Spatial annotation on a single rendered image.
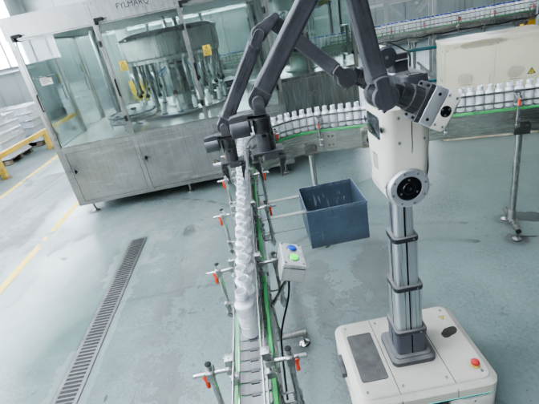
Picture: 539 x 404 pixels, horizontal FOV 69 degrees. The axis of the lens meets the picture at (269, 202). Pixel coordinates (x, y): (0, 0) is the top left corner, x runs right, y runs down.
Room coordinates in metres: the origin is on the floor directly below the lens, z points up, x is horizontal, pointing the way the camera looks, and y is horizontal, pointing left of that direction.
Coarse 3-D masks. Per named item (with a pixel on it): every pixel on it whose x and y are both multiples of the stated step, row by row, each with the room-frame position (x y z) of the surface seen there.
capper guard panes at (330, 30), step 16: (272, 0) 6.60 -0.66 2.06; (288, 0) 6.59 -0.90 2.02; (320, 0) 6.59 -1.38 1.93; (336, 0) 6.58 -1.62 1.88; (320, 16) 6.59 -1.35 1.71; (336, 16) 6.59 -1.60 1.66; (320, 32) 6.59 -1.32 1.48; (336, 32) 6.59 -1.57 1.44; (320, 48) 6.59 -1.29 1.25; (336, 48) 6.59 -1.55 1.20; (352, 48) 6.58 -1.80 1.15; (288, 64) 6.60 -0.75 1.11; (304, 64) 6.59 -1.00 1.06
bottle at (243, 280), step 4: (240, 276) 1.00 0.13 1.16; (244, 276) 1.01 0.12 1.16; (248, 276) 0.99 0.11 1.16; (240, 280) 1.00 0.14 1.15; (244, 280) 1.01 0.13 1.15; (248, 280) 0.98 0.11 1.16; (240, 284) 0.98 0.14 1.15; (244, 284) 0.97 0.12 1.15; (248, 284) 0.98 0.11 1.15; (248, 288) 0.98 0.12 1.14; (252, 288) 0.98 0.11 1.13; (248, 292) 0.97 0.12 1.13; (252, 292) 0.97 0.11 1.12; (256, 292) 0.99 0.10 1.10; (252, 296) 0.97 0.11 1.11; (256, 296) 0.98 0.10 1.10; (256, 300) 0.98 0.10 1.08; (256, 304) 0.97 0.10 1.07; (256, 308) 0.97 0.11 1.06; (260, 308) 0.98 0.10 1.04; (260, 312) 0.98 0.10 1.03; (260, 316) 0.97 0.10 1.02; (260, 320) 0.97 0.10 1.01
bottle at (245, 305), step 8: (240, 288) 0.95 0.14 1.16; (240, 296) 0.91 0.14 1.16; (248, 296) 0.92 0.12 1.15; (240, 304) 0.91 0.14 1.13; (248, 304) 0.91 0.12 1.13; (240, 312) 0.91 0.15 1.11; (248, 312) 0.90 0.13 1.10; (256, 312) 0.92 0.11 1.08; (240, 320) 0.91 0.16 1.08; (248, 320) 0.90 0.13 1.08; (256, 320) 0.91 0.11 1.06; (248, 328) 0.90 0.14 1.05; (256, 328) 0.91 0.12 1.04; (248, 336) 0.90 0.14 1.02; (256, 336) 0.90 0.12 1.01
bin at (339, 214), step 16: (304, 192) 2.05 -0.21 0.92; (320, 192) 2.04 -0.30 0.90; (336, 192) 2.04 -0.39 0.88; (352, 192) 2.02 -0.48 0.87; (304, 208) 1.79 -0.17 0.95; (320, 208) 2.04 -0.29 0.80; (336, 208) 1.74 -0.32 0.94; (352, 208) 1.74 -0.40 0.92; (320, 224) 1.74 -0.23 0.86; (336, 224) 1.74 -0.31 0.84; (352, 224) 1.74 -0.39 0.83; (368, 224) 1.74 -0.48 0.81; (320, 240) 1.74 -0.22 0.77; (336, 240) 1.74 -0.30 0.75
